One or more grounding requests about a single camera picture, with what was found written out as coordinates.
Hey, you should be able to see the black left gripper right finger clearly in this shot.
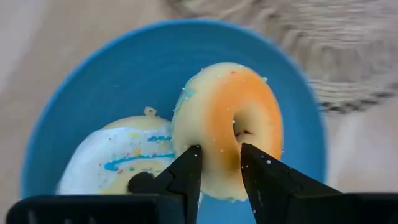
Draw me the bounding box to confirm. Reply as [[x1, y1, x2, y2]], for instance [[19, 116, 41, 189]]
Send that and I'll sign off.
[[240, 142, 340, 224]]

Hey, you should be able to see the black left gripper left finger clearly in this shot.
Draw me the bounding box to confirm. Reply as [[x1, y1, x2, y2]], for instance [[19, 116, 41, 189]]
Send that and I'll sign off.
[[127, 145, 203, 224]]

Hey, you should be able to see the large mint chocolate-drizzled donut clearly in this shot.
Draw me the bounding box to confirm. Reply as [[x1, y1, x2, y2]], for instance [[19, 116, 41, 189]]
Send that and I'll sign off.
[[170, 61, 285, 203]]

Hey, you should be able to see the large white blue-drizzled donut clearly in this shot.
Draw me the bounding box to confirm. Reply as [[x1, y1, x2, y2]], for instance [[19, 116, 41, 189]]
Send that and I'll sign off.
[[57, 106, 175, 196]]

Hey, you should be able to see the dark blue plate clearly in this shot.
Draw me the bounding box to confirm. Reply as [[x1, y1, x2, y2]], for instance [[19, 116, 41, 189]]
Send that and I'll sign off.
[[20, 18, 327, 224]]

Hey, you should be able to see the round woven straw placemat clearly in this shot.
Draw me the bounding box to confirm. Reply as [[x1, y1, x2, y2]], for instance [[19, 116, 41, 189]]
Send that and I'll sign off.
[[163, 0, 398, 114]]

